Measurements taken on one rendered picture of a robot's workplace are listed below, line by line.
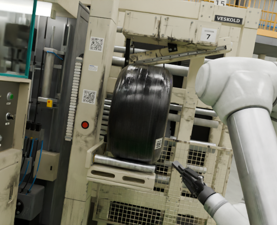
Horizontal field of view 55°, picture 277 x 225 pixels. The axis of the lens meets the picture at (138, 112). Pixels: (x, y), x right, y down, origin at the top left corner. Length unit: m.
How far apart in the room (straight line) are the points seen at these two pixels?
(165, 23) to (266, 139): 1.25
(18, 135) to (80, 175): 0.40
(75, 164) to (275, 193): 1.19
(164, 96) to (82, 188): 0.72
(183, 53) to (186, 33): 0.17
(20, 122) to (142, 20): 0.94
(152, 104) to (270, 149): 0.74
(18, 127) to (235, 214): 1.09
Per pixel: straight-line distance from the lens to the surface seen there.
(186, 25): 1.77
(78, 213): 1.68
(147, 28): 1.76
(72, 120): 1.56
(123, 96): 1.29
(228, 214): 1.11
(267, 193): 0.60
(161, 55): 1.87
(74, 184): 1.63
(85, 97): 1.52
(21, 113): 1.50
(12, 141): 1.53
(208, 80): 0.69
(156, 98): 1.28
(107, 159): 1.46
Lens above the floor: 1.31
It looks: 5 degrees down
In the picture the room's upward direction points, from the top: 9 degrees clockwise
